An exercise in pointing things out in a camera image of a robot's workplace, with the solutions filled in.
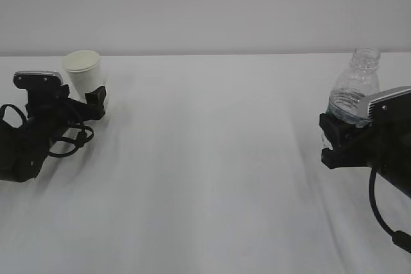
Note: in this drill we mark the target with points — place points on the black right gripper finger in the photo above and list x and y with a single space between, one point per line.
336 131

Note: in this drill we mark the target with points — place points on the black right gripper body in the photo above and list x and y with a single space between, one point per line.
383 146

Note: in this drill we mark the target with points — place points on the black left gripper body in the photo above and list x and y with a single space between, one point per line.
54 111

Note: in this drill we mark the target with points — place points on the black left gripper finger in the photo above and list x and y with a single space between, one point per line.
96 98

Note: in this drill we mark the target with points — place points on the white paper cup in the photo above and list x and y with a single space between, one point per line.
83 68

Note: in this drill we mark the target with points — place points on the clear green-label water bottle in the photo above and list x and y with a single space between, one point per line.
359 80

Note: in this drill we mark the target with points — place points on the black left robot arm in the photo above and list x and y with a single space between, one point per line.
23 154

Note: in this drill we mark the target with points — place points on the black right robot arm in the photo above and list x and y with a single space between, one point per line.
399 177

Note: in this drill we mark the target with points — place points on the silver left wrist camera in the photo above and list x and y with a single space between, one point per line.
37 80

